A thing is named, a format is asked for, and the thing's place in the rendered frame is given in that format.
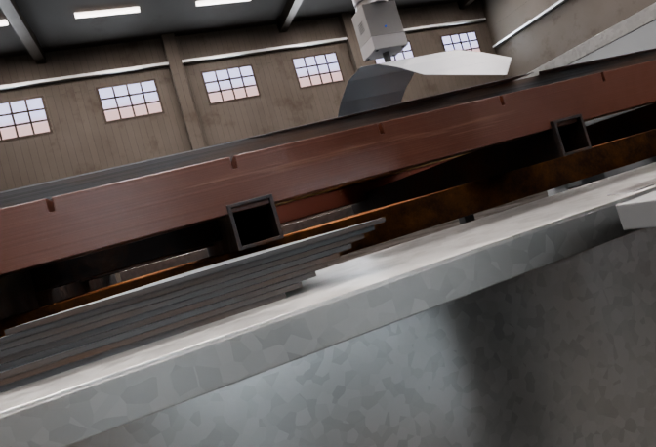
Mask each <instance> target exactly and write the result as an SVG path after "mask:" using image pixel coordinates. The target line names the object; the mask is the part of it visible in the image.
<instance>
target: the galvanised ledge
mask: <svg viewBox="0 0 656 447"><path fill-rule="evenodd" d="M655 178H656V162H654V163H651V164H648V165H645V166H642V167H639V168H636V169H632V170H630V171H627V172H624V173H621V174H618V175H615V176H612V177H609V178H605V179H602V180H599V181H596V182H593V183H588V184H585V185H582V186H578V187H575V188H572V189H569V190H566V191H563V192H561V193H558V194H555V195H551V196H548V197H545V198H542V199H539V200H536V201H533V202H530V203H527V204H523V205H520V206H517V207H514V208H511V209H508V210H506V211H503V212H500V213H496V214H493V215H490V216H487V217H484V218H481V219H478V220H475V221H472V222H468V223H463V224H460V225H457V226H454V227H451V228H448V229H445V230H441V231H439V232H436V233H433V234H430V235H427V236H424V237H421V238H417V239H414V240H411V241H408V242H405V243H402V244H399V245H396V246H393V247H389V248H387V249H384V250H381V251H378V252H375V253H372V254H369V255H366V256H362V257H359V258H356V259H353V260H350V261H347V262H344V263H341V264H335V265H332V266H329V267H326V268H323V269H320V270H318V271H316V272H315V273H316V276H315V277H312V278H310V279H307V280H304V281H301V282H302V285H303V287H301V288H298V289H295V290H292V291H289V292H286V293H285V294H286V298H285V299H282V300H279V301H276V302H273V303H270V304H267V305H262V306H259V307H256V308H253V309H250V310H247V311H244V312H241V313H238V314H235V315H232V316H230V317H227V318H224V319H221V320H218V321H215V322H212V323H209V324H206V325H203V326H200V327H197V328H194V329H191V330H188V331H185V332H182V333H179V334H177V335H174V336H171V337H168V338H165V339H162V340H159V341H156V342H153V343H150V344H147V345H142V346H139V347H136V348H133V349H130V350H127V351H124V352H120V353H117V354H114V355H111V356H109V357H106V358H103V359H100V360H97V361H94V362H91V363H88V364H85V365H82V366H79V367H76V368H73V369H70V370H67V371H64V372H61V373H58V374H55V375H53V376H50V377H47V378H44V379H41V380H38V381H35V382H32V383H29V384H26V385H23V386H18V387H15V388H12V389H9V390H6V391H3V392H0V447H66V446H69V445H72V444H74V443H77V442H80V441H82V440H85V439H88V438H90V437H93V436H96V435H98V434H101V433H103V432H106V431H109V430H111V429H114V428H117V427H121V426H124V425H126V424H128V423H131V422H133V421H136V420H139V419H141V418H144V417H146V416H149V415H152V414H154V413H157V412H160V411H162V410H165V409H168V408H170V407H173V406H176V405H178V404H181V403H183V402H186V401H188V400H190V399H193V398H196V397H198V396H201V395H204V394H206V393H209V392H212V391H214V390H217V389H219V388H222V387H225V386H229V385H232V384H234V383H237V382H240V381H242V380H245V379H248V378H250V377H253V376H255V375H258V374H261V373H262V372H265V371H268V370H270V369H273V368H276V367H278V366H281V365H284V364H286V363H289V362H291V361H294V360H297V359H299V358H302V357H305V356H307V355H310V354H313V353H315V352H318V351H320V350H322V349H325V348H327V347H330V346H333V345H337V344H340V343H342V342H345V341H348V340H350V339H353V338H356V337H358V336H361V335H363V334H366V333H369V332H371V331H374V330H377V329H379V328H382V327H385V326H387V325H390V324H392V323H394V322H397V321H399V320H402V319H405V318H407V317H410V316H413V315H415V314H418V313H421V312H423V311H426V310H429V309H431V308H434V307H436V306H439V305H443V304H446V303H449V302H451V301H454V300H457V299H459V298H461V297H464V296H466V295H469V294H471V293H474V292H477V291H479V290H482V289H485V288H487V287H490V286H493V285H495V284H498V283H501V282H503V281H506V280H508V279H511V278H514V277H516V276H519V275H521V274H523V273H526V272H529V271H531V270H534V269H537V268H539V267H542V266H545V265H547V264H551V263H554V262H557V261H559V260H562V259H565V258H567V257H570V256H573V255H575V254H578V253H581V252H583V251H586V250H588V249H591V248H593V247H595V246H598V245H601V244H603V243H606V242H609V241H611V240H614V239H617V238H619V237H622V236H624V235H627V234H630V233H632V232H635V231H638V230H639V229H627V230H624V229H623V227H622V224H621V221H620V217H619V214H618V211H617V208H616V205H618V204H621V203H624V202H626V201H629V200H632V199H635V198H637V197H640V196H642V195H645V194H648V193H650V192H653V191H656V184H655V185H652V186H650V187H647V188H644V189H641V190H639V191H636V192H630V193H623V194H617V195H610V196H607V194H610V193H612V192H615V191H618V190H621V189H624V188H627V187H630V186H633V185H636V184H639V183H644V182H647V181H650V180H652V179H655ZM640 229H642V228H640Z"/></svg>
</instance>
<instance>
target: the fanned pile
mask: <svg viewBox="0 0 656 447"><path fill-rule="evenodd" d="M385 221H386V219H385V217H383V218H379V219H376V220H373V221H369V222H366V223H359V224H356V225H352V226H349V227H345V228H341V229H338V230H334V231H330V232H327V233H323V234H319V235H316V236H312V237H309V238H306V239H302V240H298V241H295V242H291V243H287V244H284V245H280V246H276V247H273V248H269V249H265V250H262V251H259V252H255V253H252V254H248V255H244V256H241V257H237V258H234V259H230V260H227V261H224V262H220V263H217V264H211V265H208V266H204V267H201V268H198V269H195V270H192V271H188V272H185V273H182V274H179V275H175V276H172V277H169V278H166V279H163V280H160V281H157V282H153V283H150V284H147V285H144V286H142V287H139V288H135V289H132V290H129V291H126V292H123V293H120V294H117V295H113V296H110V297H107V298H104V299H101V300H98V301H95V302H91V303H88V304H85V305H81V306H78V307H75V308H71V309H68V310H65V311H62V312H59V313H56V314H52V315H49V316H46V317H43V318H40V319H37V320H34V321H30V322H27V323H24V324H21V325H19V326H16V327H13V328H9V329H6V330H4V331H5V335H6V336H5V337H2V338H0V392H3V391H6V390H9V389H12V388H15V387H18V386H23V385H26V384H29V383H32V382H35V381H38V380H41V379H44V378H47V377H50V376H53V375H55V374H58V373H61V372H64V371H67V370H70V369H73V368H76V367H79V366H82V365H85V364H88V363H91V362H94V361H97V360H100V359H103V358H106V357H109V356H111V355H114V354H117V353H120V352H124V351H127V350H130V349H133V348H136V347H139V346H142V345H147V344H150V343H153V342H156V341H159V340H162V339H165V338H168V337H171V336H174V335H177V334H179V333H182V332H185V331H188V330H191V329H194V328H197V327H200V326H203V325H206V324H209V323H212V322H215V321H218V320H221V319H224V318H227V317H230V316H232V315H235V314H238V313H241V312H244V311H247V310H250V309H253V308H256V307H259V306H262V305H267V304H270V303H273V302H276V301H279V300H282V299H285V298H286V294H285V293H286V292H289V291H292V290H295V289H298V288H301V287H303V285H302V282H301V281H304V280H307V279H310V278H312V277H315V276H316V273H315V271H316V270H319V269H321V268H324V267H327V266H328V265H327V262H328V261H331V260H334V259H337V258H340V254H339V253H338V252H341V251H344V250H347V249H350V248H352V246H351V242H354V241H357V240H361V239H364V238H365V237H364V234H362V233H366V232H369V231H372V230H375V227H374V225H375V224H380V223H384V222H385ZM371 225H372V226H371ZM359 234H360V235H359ZM345 244H346V245H345ZM335 253H336V254H335ZM325 262H326V263H325Z"/></svg>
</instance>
